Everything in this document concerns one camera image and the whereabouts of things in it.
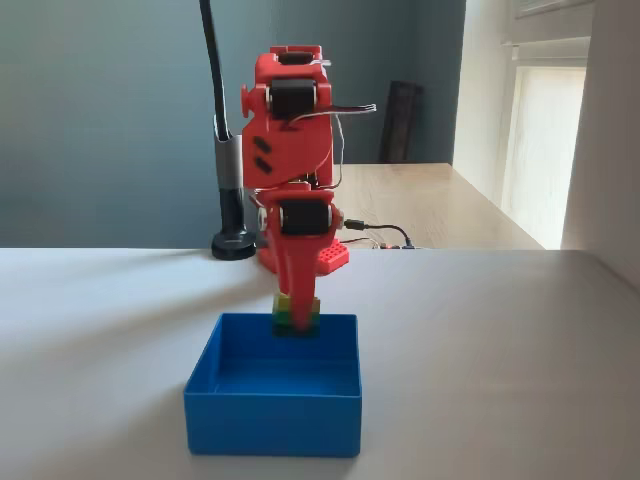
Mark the dark wooden frame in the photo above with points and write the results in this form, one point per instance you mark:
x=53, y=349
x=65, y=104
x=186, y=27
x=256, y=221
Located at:
x=400, y=125

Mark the black gooseneck stand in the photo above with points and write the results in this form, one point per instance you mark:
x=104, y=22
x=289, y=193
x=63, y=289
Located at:
x=230, y=210

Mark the red robot arm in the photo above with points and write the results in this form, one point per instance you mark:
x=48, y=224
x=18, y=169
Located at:
x=290, y=145

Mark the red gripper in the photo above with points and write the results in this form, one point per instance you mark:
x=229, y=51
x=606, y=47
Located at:
x=306, y=218

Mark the green yellow toy brick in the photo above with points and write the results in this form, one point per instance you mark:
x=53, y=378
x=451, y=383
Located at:
x=281, y=315

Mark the blue plastic box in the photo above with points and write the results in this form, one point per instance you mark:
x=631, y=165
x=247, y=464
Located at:
x=272, y=425

